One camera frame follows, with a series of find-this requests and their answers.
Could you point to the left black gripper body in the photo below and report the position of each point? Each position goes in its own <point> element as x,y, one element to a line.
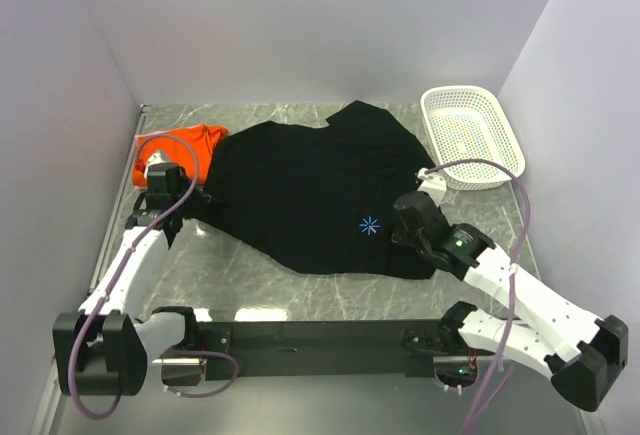
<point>176,200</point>

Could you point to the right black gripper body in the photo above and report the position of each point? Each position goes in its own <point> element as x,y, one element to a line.
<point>407,230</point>

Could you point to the black t-shirt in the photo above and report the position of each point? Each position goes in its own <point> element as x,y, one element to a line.
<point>320,200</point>

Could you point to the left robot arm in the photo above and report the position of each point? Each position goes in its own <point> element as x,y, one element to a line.
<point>120,295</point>

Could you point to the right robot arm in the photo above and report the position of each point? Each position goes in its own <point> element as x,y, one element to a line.
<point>579,352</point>

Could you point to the folded orange t-shirt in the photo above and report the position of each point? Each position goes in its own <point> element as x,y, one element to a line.
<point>191,148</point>

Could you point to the white perforated plastic basket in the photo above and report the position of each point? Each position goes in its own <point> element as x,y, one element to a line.
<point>467,122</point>

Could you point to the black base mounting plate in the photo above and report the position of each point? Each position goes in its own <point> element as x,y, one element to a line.
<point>308,348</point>

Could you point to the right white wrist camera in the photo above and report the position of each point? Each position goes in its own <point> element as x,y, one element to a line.
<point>432,184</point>

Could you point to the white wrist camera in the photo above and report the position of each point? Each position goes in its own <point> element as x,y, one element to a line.
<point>155,160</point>
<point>432,184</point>

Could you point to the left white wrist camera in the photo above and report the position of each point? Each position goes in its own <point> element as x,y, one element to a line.
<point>155,160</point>

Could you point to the aluminium frame rail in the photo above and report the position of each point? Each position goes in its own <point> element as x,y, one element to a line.
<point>114,345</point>

